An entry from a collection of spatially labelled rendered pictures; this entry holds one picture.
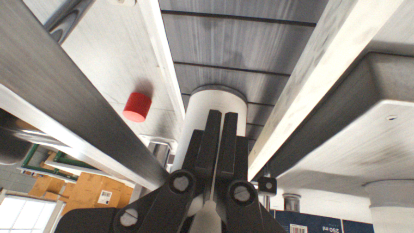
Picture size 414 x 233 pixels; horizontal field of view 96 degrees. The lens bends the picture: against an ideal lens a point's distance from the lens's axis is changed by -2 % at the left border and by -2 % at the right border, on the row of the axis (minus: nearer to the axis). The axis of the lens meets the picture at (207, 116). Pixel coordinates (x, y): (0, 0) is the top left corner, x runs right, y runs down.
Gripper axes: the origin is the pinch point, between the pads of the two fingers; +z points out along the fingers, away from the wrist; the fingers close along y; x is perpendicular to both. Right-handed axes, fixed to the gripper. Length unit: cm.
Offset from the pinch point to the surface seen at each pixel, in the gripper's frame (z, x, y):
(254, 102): 7.3, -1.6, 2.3
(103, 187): 63, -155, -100
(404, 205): 9.0, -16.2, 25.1
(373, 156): 9.9, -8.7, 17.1
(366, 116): 7.3, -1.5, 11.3
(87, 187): 60, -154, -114
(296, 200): 18.7, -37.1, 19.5
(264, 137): 4.7, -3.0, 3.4
